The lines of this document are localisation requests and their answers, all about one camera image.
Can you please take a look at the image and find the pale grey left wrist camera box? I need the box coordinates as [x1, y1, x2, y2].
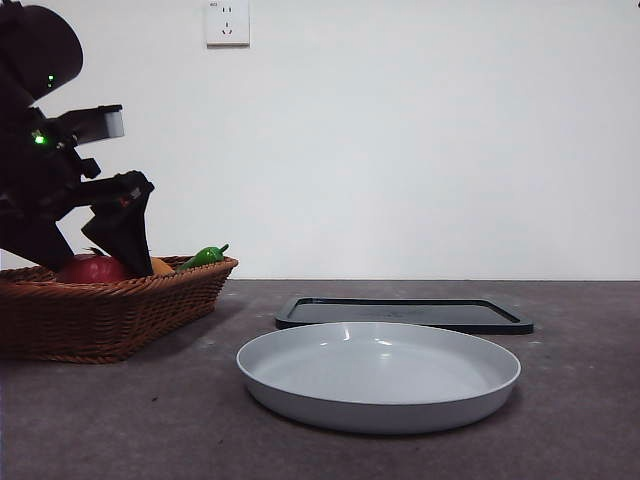
[74, 103, 125, 145]

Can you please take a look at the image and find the dark rectangular tray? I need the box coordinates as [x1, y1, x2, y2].
[275, 296, 535, 335]

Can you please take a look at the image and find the red tomato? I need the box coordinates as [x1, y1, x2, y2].
[55, 252, 130, 284]

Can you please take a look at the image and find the brown wicker basket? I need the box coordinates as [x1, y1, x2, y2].
[0, 255, 240, 365]

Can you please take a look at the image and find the pale grey round plate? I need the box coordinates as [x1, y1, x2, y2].
[236, 321, 523, 435]

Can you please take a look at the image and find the green pepper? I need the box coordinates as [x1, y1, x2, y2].
[175, 243, 230, 272]

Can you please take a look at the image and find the white wall socket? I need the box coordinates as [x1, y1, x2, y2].
[206, 0, 251, 49]

